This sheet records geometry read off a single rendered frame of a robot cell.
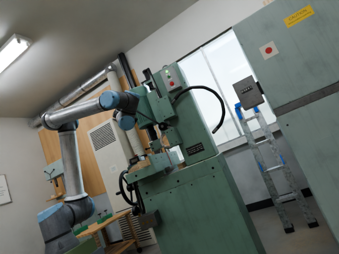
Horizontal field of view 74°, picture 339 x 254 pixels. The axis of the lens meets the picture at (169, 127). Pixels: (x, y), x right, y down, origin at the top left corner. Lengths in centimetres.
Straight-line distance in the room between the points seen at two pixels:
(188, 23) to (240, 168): 201
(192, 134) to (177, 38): 198
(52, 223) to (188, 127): 101
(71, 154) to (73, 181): 18
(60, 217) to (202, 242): 86
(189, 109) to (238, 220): 76
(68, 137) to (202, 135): 89
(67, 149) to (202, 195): 92
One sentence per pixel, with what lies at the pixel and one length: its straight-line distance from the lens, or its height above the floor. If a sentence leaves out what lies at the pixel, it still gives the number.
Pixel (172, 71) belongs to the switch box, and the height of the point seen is 144.
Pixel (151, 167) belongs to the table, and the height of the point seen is 88.
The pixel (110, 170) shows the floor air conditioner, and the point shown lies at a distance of 336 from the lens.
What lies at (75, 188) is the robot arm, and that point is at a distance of 164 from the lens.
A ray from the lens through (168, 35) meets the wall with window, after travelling 336.
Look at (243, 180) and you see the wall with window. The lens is 291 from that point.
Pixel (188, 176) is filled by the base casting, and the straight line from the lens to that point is 145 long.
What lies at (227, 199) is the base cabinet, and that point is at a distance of 145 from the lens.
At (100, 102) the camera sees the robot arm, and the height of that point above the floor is 127.
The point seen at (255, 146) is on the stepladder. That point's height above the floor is 73.
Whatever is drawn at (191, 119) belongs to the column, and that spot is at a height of 109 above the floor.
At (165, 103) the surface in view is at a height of 125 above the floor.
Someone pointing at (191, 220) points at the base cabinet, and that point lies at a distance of 152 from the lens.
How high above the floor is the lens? 84
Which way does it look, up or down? 10 degrees up
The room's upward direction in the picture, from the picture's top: 22 degrees counter-clockwise
